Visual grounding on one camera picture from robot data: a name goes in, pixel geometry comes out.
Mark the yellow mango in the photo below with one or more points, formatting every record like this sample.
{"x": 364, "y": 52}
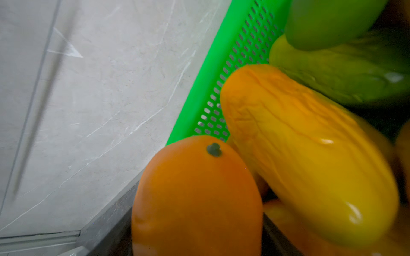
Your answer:
{"x": 327, "y": 165}

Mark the green mango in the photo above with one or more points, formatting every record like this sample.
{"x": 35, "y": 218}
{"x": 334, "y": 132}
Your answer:
{"x": 316, "y": 25}
{"x": 372, "y": 70}

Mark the green plastic basket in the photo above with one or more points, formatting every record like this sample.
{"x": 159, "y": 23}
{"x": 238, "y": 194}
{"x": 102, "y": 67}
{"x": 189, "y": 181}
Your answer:
{"x": 245, "y": 37}

